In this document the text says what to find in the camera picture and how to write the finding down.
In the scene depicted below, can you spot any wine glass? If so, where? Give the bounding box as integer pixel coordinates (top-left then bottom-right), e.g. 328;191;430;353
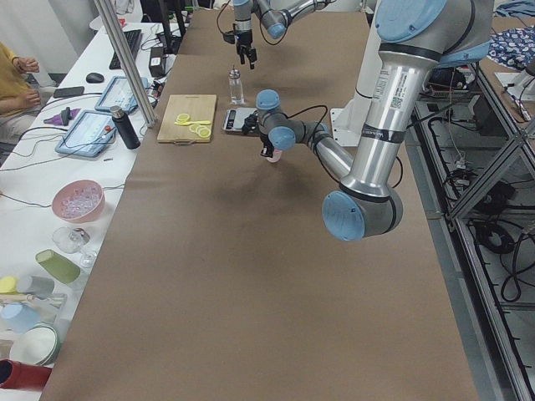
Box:
52;226;97;268

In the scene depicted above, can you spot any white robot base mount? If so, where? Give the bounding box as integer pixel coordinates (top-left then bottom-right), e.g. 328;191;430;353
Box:
331;1;382;146

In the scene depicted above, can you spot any bamboo cutting board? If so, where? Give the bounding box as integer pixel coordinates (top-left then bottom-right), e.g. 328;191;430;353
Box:
157;94;217;144

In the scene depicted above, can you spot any red cylinder container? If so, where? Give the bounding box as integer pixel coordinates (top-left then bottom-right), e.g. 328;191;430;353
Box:
1;359;53;391

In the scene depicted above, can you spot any yellow cup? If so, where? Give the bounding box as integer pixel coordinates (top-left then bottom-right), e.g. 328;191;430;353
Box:
0;276;18;295

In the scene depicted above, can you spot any clear glass sauce bottle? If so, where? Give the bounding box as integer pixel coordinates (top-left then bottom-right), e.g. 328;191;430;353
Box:
228;66;244;104

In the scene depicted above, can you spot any pink bowl of ice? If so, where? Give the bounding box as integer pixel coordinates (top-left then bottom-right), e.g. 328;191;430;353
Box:
52;180;105;223

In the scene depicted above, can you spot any aluminium frame post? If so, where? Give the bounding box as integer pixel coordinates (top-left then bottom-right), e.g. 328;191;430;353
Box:
94;0;156;128

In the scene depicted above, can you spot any black keyboard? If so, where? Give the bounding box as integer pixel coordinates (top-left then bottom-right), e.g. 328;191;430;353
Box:
108;28;144;70

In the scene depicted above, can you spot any blue tablet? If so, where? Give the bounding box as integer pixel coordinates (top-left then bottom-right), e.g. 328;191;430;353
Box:
94;76;137;114
54;110;116;158

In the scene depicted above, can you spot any silver digital kitchen scale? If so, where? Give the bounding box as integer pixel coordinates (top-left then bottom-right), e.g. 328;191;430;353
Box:
222;107;257;135

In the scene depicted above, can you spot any black power box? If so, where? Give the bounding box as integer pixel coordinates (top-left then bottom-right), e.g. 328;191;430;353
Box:
149;47;167;78

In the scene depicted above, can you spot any lemon slice near knife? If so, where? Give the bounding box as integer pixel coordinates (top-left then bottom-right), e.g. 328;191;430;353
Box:
196;126;211;139

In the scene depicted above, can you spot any seated person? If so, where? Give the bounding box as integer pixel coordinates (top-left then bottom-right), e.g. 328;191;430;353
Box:
0;43;42;145

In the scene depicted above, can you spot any white green bowl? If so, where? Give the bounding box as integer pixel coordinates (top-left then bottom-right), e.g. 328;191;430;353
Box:
9;324;61;366

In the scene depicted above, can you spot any blue tablet near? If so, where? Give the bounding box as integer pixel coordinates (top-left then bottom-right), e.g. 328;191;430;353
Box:
54;110;116;158

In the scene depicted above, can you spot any black smartphone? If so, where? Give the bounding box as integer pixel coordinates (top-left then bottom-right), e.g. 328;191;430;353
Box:
53;86;85;99

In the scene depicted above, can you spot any purple cloth with tool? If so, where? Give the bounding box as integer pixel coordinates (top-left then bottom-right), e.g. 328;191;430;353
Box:
43;107;80;126

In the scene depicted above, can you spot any pink plastic cup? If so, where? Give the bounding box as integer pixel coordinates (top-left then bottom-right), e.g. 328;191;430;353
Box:
267;149;283;163

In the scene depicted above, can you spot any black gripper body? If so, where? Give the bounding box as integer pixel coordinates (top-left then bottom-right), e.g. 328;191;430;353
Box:
260;134;274;155
233;25;256;58

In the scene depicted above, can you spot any blue tablet far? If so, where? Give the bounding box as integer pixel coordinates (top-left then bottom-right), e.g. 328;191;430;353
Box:
94;76;137;114

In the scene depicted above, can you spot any black water bottle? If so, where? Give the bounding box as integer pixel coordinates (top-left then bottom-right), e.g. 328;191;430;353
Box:
110;105;140;150

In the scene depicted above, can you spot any black computer mouse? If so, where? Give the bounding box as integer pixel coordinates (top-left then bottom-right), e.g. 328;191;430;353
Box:
85;73;105;84

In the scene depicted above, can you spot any green plastic cup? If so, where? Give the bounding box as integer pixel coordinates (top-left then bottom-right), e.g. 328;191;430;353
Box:
35;249;81;285

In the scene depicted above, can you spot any yellow plastic knife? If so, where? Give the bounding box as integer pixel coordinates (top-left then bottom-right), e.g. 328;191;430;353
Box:
174;120;211;126

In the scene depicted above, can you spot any light blue cup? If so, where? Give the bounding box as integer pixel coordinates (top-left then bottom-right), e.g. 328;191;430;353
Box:
1;302;41;333

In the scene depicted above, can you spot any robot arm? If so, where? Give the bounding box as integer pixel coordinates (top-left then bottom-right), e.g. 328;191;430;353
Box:
256;1;493;241
225;0;331;69

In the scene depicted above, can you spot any grey cup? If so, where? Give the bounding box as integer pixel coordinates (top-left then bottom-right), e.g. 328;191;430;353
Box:
16;275;55;297

